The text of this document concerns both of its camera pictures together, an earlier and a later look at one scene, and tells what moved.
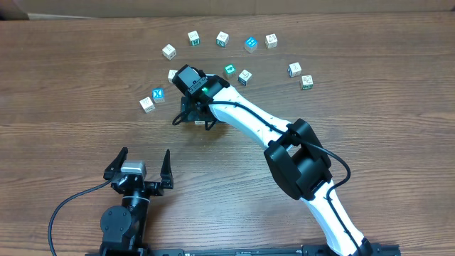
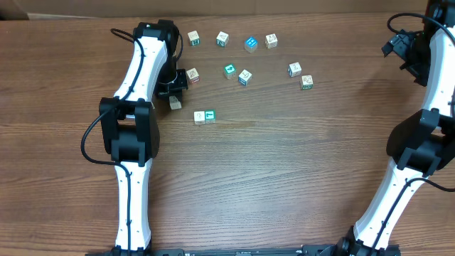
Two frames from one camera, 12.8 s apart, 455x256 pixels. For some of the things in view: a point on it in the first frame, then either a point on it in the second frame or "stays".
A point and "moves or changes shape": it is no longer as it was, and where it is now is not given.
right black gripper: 191,115 -> 399,45
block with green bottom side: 307,82 stays
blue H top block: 250,44 stays
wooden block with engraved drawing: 171,73 moves or changes shape
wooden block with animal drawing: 271,41 stays
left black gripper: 166,179 -> 166,91
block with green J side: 222,39 stays
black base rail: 317,250 stays
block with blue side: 244,77 stays
